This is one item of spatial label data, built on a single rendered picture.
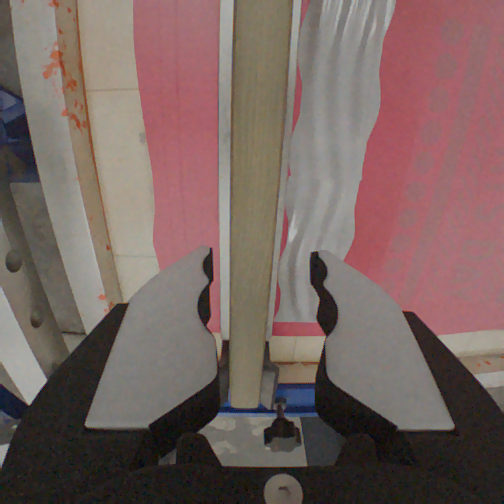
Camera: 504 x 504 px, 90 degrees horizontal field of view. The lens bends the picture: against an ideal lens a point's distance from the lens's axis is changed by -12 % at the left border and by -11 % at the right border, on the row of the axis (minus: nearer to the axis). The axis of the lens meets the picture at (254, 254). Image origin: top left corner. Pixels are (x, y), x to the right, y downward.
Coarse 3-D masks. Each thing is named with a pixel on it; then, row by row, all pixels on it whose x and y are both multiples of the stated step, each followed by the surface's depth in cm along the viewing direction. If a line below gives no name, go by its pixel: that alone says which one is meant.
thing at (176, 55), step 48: (144, 0) 19; (192, 0) 20; (432, 0) 19; (480, 0) 19; (144, 48) 21; (192, 48) 21; (384, 48) 21; (432, 48) 21; (144, 96) 23; (192, 96) 23; (384, 96) 23; (192, 144) 25; (384, 144) 25
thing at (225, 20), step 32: (224, 0) 17; (224, 32) 18; (224, 64) 19; (224, 96) 20; (288, 96) 20; (224, 128) 21; (288, 128) 21; (224, 160) 22; (288, 160) 22; (224, 192) 23; (224, 224) 25; (224, 256) 26; (224, 288) 28; (224, 320) 30
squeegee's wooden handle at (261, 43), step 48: (240, 0) 12; (288, 0) 12; (240, 48) 13; (288, 48) 13; (240, 96) 14; (240, 144) 15; (240, 192) 17; (240, 240) 18; (240, 288) 20; (240, 336) 22; (240, 384) 25
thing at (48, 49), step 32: (32, 0) 16; (64, 0) 18; (32, 32) 17; (64, 32) 18; (32, 64) 18; (64, 64) 19; (32, 96) 19; (64, 96) 20; (32, 128) 21; (64, 128) 21; (64, 160) 22; (64, 192) 23; (96, 192) 26; (64, 224) 25; (96, 224) 26; (64, 256) 26; (96, 256) 27; (96, 288) 28; (96, 320) 30
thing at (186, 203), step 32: (160, 192) 27; (192, 192) 27; (384, 192) 27; (160, 224) 29; (192, 224) 29; (288, 224) 29; (384, 224) 29; (160, 256) 31; (352, 256) 31; (448, 320) 36; (480, 320) 36
